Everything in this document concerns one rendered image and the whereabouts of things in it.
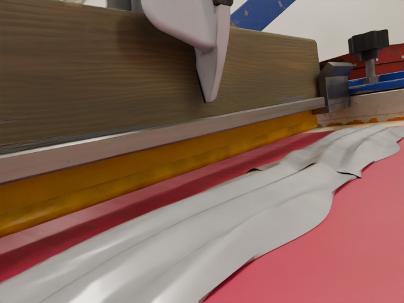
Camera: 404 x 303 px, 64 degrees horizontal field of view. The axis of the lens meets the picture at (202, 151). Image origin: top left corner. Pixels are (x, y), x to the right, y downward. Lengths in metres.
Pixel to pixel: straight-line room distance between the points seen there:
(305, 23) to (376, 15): 0.43
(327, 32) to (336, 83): 1.93
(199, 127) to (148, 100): 0.03
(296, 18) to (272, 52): 2.12
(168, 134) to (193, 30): 0.06
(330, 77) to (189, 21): 0.23
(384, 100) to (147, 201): 0.32
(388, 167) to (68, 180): 0.16
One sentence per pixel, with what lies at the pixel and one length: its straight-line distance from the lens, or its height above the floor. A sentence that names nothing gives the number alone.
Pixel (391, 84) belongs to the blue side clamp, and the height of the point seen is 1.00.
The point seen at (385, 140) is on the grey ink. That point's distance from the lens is 0.26.
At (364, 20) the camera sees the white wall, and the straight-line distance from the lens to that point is 2.26.
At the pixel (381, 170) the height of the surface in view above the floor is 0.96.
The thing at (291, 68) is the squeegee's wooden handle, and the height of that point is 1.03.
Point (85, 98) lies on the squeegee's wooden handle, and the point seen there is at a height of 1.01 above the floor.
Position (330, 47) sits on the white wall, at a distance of 2.31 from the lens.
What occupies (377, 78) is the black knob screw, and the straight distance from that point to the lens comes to 0.45.
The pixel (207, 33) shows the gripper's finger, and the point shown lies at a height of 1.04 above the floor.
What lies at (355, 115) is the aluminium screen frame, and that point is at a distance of 0.44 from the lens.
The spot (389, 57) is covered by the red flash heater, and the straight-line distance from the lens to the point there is 1.10.
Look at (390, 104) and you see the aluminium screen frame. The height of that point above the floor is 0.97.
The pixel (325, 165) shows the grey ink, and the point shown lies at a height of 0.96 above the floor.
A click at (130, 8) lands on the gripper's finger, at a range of 0.25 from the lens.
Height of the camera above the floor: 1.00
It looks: 7 degrees down
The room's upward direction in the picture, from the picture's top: 9 degrees counter-clockwise
